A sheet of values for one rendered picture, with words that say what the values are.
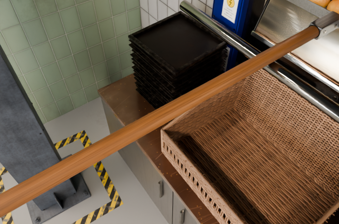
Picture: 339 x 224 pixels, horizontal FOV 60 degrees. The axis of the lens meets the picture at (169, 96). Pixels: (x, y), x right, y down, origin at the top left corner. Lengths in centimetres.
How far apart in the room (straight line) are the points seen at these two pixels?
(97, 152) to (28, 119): 80
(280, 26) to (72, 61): 127
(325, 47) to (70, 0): 126
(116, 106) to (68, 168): 91
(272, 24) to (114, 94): 76
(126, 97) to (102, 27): 63
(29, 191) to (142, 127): 19
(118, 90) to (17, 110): 47
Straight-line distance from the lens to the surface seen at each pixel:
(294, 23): 111
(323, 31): 79
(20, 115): 124
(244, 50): 72
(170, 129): 111
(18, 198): 49
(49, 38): 179
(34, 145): 139
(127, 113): 133
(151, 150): 121
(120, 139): 49
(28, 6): 168
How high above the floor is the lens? 161
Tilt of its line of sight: 48 degrees down
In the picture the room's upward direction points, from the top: straight up
